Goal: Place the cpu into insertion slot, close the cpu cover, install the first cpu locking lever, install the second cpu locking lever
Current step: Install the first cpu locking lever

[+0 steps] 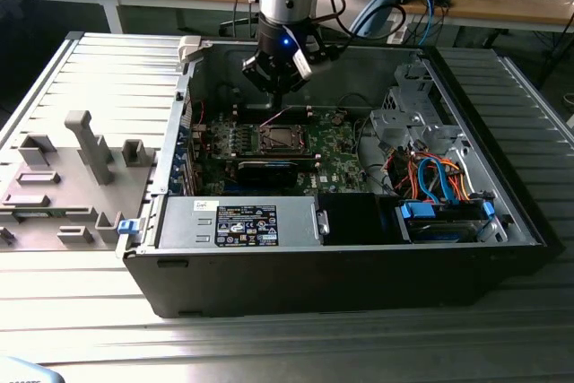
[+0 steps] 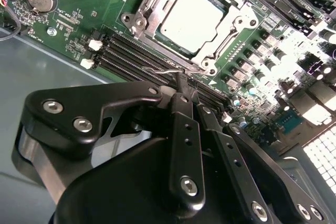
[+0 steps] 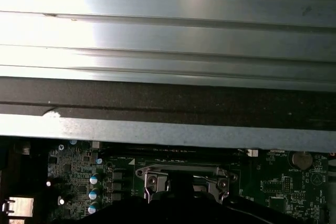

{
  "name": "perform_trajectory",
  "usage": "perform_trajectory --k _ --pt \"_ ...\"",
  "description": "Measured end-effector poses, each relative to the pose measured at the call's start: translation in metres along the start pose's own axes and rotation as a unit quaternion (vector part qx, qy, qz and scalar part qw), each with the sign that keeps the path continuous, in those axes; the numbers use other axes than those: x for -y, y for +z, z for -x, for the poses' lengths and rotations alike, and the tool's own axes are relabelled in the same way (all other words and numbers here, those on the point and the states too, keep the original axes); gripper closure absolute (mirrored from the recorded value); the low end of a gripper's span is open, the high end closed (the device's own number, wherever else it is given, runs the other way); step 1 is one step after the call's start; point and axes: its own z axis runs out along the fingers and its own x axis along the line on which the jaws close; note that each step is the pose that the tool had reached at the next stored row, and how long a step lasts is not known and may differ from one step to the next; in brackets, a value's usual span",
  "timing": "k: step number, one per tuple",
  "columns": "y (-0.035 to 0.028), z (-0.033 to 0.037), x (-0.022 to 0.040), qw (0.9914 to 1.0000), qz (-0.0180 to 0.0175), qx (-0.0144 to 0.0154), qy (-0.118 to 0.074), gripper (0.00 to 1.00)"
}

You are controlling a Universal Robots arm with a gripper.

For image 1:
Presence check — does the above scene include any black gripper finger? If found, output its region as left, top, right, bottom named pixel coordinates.
left=282, top=66, right=311, bottom=95
left=241, top=52, right=284, bottom=109

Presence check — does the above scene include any silver CPU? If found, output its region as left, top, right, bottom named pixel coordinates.
left=267, top=127, right=300, bottom=146

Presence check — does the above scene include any metal socket cover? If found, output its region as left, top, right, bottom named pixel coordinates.
left=261, top=124, right=311, bottom=153

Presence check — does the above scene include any CPU socket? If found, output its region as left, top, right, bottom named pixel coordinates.
left=258, top=122, right=313, bottom=153

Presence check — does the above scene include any black RAM slot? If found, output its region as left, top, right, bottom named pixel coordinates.
left=235, top=152, right=316, bottom=172

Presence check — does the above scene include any grey case latch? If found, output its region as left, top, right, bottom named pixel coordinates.
left=178, top=36, right=214, bottom=65

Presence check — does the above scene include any green motherboard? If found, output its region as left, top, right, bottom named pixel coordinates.
left=190, top=107, right=373, bottom=198

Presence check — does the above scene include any black graphics card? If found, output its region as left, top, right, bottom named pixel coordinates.
left=235, top=156, right=300, bottom=189

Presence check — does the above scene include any metal drive cage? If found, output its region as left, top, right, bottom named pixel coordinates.
left=370, top=62, right=467, bottom=155

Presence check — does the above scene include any grey power supply unit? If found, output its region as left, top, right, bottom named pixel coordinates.
left=156, top=196, right=324, bottom=249

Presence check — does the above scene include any disk with blue carrier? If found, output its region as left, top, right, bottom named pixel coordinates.
left=396, top=201, right=497, bottom=245

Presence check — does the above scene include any black PC case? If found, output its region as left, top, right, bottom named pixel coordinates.
left=115, top=35, right=564, bottom=319

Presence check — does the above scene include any grey parts rack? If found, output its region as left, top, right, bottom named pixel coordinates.
left=0, top=109, right=158, bottom=252

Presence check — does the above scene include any green RAM stick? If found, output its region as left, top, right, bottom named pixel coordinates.
left=13, top=208, right=66, bottom=219

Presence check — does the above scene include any pale grey rounded device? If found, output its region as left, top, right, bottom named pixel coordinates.
left=0, top=354, right=62, bottom=383

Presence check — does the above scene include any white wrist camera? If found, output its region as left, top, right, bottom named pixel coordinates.
left=291, top=47, right=314, bottom=80

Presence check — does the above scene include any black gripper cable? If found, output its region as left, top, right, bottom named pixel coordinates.
left=313, top=1, right=408, bottom=55

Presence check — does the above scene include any red wire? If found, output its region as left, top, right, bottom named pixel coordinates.
left=386, top=152, right=421, bottom=191

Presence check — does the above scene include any blue desk cable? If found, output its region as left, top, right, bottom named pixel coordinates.
left=419, top=0, right=439, bottom=43

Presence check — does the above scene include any blue wire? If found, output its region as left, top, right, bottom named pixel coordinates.
left=416, top=156, right=454, bottom=205

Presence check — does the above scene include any orange wire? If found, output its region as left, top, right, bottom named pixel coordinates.
left=439, top=156, right=472, bottom=203

